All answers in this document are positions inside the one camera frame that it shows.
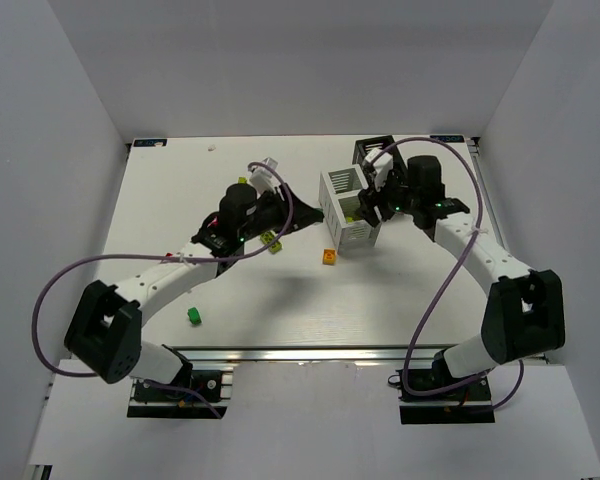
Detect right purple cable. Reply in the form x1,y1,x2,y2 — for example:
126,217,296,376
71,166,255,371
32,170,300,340
369,137,525,414

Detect lime green lego plate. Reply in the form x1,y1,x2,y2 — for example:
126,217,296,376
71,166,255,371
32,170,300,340
260,231,282,254

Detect orange small lego brick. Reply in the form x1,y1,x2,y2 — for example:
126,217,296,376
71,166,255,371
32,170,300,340
322,249,337,265

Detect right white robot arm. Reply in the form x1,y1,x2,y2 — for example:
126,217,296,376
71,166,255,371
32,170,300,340
358,149,566,397

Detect left blue label sticker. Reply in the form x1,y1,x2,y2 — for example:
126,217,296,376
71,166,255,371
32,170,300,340
132,138,167,148

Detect white slotted container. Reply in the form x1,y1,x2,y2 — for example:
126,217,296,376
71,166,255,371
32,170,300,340
318,165,380,254

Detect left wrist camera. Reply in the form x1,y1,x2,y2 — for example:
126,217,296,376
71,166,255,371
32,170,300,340
249,157,278,195

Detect blue label sticker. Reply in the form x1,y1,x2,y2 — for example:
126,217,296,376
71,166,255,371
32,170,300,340
132,138,167,148
430,135,466,143

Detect right blue label sticker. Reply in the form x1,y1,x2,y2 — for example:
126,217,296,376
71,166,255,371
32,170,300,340
430,135,466,143

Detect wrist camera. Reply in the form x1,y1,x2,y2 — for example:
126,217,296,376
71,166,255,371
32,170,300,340
362,148,393,191
249,157,278,195

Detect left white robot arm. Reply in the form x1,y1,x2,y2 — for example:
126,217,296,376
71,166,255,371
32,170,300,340
64,183,324,387

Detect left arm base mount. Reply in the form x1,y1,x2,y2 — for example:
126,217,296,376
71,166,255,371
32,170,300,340
127,350,233,420

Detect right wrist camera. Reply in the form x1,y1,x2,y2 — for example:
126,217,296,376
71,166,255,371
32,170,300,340
362,148,393,191

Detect small green lego brick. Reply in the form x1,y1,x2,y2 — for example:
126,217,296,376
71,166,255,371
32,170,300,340
187,307,202,326

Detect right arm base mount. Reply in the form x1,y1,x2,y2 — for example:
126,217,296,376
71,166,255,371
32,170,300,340
387,370,495,425

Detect black slotted container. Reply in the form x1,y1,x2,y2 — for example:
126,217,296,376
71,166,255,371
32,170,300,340
353,134,411,176

